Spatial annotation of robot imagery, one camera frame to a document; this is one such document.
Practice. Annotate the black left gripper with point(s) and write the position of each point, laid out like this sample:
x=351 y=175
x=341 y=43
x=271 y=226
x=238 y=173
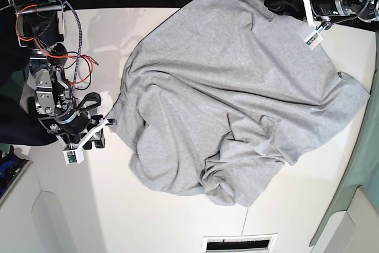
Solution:
x=295 y=8

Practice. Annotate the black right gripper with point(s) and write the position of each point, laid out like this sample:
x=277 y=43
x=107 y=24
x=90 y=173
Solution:
x=75 y=125

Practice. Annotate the grey t-shirt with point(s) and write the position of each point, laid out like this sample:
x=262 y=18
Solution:
x=223 y=94

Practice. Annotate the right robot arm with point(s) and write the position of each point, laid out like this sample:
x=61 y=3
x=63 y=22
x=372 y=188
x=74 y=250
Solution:
x=40 y=26

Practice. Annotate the dark navy cloth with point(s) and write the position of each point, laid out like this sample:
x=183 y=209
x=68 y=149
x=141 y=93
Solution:
x=18 y=127

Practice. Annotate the blue objects in bin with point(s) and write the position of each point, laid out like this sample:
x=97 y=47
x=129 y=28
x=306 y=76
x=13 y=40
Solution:
x=11 y=164

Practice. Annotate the white vent slot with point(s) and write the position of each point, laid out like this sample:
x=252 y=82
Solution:
x=250 y=243

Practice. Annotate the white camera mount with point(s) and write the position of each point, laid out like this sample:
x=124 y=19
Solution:
x=73 y=150
x=310 y=32

